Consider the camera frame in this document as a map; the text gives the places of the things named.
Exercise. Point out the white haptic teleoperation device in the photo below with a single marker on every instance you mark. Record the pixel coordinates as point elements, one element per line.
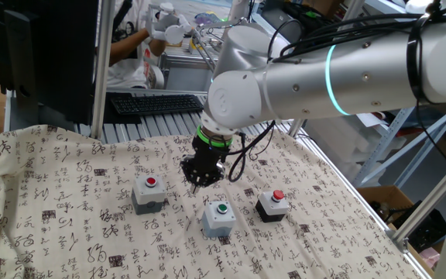
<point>174,33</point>

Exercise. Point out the black desk mat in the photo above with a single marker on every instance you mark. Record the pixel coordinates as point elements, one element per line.
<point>108,116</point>

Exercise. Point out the aluminium frame post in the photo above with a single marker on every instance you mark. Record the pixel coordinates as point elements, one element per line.
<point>103,77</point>
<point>428,203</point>
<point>352,9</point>

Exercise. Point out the brown cardboard box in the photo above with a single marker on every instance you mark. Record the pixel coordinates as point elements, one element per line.
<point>378,197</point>

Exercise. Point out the grey steel shelf rack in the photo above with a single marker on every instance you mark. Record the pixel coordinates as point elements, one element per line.
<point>385,151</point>

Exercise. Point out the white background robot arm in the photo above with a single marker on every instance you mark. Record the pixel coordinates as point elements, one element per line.
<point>238,7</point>

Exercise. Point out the black computer monitor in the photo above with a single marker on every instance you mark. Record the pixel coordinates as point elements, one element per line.
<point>60,58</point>

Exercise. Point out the black bag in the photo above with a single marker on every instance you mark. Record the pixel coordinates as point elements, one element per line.
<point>420,232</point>

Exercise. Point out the dark grey box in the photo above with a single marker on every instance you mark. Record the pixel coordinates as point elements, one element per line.
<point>275,17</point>

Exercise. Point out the black keyboard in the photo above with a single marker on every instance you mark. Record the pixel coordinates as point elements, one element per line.
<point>157,104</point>

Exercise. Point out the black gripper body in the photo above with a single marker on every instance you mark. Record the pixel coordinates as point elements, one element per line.
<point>209,159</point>

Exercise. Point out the calligraphy print tablecloth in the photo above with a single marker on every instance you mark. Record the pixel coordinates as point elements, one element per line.
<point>91,186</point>

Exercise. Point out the white gloved hand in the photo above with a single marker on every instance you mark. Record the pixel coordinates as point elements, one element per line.
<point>154,25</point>

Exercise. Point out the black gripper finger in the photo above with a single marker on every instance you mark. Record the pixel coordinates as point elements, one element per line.
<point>209,179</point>
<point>189,170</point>

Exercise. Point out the silver aluminium case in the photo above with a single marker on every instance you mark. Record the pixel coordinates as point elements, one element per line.
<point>184,75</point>

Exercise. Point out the white plastic robot part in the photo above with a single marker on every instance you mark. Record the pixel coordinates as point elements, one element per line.
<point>416,5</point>

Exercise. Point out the person's bare forearm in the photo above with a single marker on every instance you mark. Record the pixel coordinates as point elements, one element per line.
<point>128,46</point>

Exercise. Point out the green button box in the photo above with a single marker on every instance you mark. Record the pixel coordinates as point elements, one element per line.
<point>217,222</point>

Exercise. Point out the person in white shirt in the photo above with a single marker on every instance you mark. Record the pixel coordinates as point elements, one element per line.
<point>124,75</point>

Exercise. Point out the red mushroom button box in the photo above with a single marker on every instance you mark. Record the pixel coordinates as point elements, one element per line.
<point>269,207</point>

